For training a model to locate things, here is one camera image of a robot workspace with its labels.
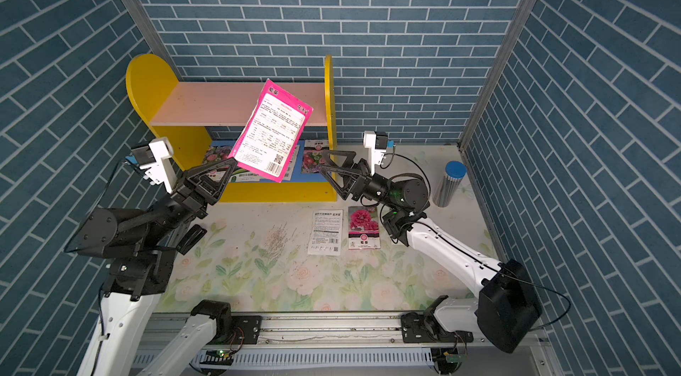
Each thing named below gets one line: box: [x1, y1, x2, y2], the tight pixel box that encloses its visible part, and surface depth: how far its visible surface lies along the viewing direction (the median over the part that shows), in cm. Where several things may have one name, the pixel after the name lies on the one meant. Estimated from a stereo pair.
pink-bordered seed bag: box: [228, 78, 314, 183], surface depth 51 cm
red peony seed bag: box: [347, 205, 382, 251], surface depth 96 cm
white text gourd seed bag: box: [307, 209, 344, 257], surface depth 95 cm
